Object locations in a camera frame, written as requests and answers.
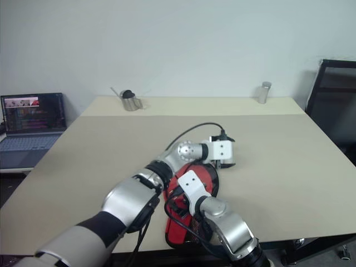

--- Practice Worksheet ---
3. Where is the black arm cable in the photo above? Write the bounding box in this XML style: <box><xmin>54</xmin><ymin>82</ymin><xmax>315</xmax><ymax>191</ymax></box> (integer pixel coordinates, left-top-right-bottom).
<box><xmin>133</xmin><ymin>123</ymin><xmax>228</xmax><ymax>254</ymax></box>
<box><xmin>164</xmin><ymin>187</ymin><xmax>235</xmax><ymax>261</ymax></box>

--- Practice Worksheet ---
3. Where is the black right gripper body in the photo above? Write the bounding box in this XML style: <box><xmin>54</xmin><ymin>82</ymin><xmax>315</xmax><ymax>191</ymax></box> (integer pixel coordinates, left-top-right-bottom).
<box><xmin>172</xmin><ymin>197</ymin><xmax>190</xmax><ymax>219</ymax></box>

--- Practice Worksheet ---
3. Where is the black table frame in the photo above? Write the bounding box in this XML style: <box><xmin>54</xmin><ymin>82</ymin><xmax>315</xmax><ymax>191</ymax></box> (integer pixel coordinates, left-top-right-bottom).
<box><xmin>111</xmin><ymin>235</ymin><xmax>356</xmax><ymax>267</ymax></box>

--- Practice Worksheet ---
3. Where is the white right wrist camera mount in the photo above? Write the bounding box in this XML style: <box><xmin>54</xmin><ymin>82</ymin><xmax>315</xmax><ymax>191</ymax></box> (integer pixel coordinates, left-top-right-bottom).
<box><xmin>177</xmin><ymin>170</ymin><xmax>212</xmax><ymax>217</ymax></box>

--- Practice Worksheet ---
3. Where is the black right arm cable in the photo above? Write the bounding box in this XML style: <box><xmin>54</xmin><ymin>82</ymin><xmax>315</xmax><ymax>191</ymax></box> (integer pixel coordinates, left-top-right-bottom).
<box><xmin>164</xmin><ymin>187</ymin><xmax>235</xmax><ymax>261</ymax></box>

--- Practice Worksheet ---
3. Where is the metal shaker cup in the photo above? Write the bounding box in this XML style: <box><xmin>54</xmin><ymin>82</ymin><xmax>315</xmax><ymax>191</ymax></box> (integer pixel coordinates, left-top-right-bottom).
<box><xmin>256</xmin><ymin>81</ymin><xmax>272</xmax><ymax>105</ymax></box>

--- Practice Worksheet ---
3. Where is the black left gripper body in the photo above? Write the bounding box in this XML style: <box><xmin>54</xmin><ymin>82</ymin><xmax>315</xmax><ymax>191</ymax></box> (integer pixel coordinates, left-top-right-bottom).
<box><xmin>214</xmin><ymin>160</ymin><xmax>238</xmax><ymax>170</ymax></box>

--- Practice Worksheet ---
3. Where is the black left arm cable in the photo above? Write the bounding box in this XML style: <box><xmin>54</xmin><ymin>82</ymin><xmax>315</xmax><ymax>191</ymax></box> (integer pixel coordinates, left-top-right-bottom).
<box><xmin>133</xmin><ymin>123</ymin><xmax>228</xmax><ymax>254</ymax></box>

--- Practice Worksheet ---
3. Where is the black and red paddle case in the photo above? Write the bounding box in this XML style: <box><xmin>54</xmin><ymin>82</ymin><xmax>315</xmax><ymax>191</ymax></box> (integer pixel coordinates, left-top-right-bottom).
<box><xmin>164</xmin><ymin>162</ymin><xmax>224</xmax><ymax>249</ymax></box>

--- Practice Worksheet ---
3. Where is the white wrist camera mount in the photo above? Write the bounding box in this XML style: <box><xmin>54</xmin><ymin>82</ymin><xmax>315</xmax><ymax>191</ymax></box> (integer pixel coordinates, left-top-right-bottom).
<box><xmin>206</xmin><ymin>135</ymin><xmax>237</xmax><ymax>167</ymax></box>
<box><xmin>177</xmin><ymin>170</ymin><xmax>212</xmax><ymax>217</ymax></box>

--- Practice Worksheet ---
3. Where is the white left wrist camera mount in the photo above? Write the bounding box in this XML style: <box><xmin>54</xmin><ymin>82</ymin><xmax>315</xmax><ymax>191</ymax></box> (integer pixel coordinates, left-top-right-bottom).
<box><xmin>206</xmin><ymin>135</ymin><xmax>237</xmax><ymax>167</ymax></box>

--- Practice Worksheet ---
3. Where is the metal watering can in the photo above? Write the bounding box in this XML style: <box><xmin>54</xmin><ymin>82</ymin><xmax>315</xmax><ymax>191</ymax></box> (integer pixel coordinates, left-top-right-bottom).
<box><xmin>110</xmin><ymin>86</ymin><xmax>144</xmax><ymax>112</ymax></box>

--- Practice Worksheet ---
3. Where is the white side desk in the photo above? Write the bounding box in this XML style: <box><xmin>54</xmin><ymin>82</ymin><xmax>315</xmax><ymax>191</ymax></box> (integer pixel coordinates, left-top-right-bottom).
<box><xmin>0</xmin><ymin>167</ymin><xmax>34</xmax><ymax>175</ymax></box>

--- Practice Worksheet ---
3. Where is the open laptop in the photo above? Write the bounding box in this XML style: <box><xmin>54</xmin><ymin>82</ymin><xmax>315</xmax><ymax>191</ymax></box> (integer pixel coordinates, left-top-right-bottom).
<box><xmin>0</xmin><ymin>92</ymin><xmax>68</xmax><ymax>171</ymax></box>

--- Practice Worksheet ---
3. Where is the black chair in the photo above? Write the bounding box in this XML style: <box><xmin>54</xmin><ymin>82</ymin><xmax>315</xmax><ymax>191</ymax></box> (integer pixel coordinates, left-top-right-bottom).
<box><xmin>304</xmin><ymin>58</ymin><xmax>356</xmax><ymax>167</ymax></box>

